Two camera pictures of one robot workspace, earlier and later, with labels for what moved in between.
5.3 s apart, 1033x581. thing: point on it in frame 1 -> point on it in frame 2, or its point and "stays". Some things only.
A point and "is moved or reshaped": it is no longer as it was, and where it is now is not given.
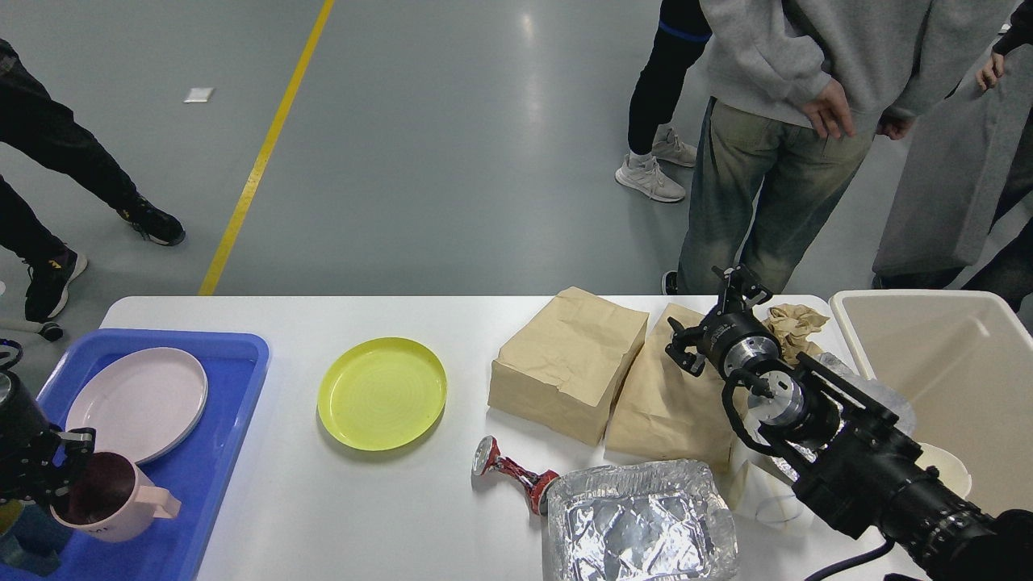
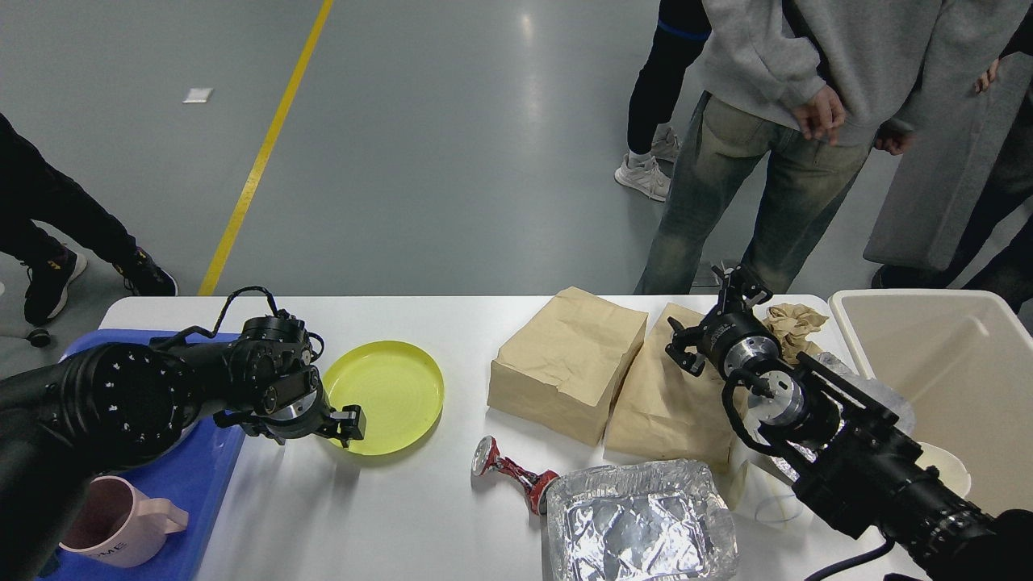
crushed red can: x=487 y=457 stays
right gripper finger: x=687 y=346 stays
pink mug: x=108 y=499 is moved or reshaped
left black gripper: x=23 y=426 -> x=311 y=420
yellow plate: x=382 y=394 stays
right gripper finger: x=743 y=288 stays
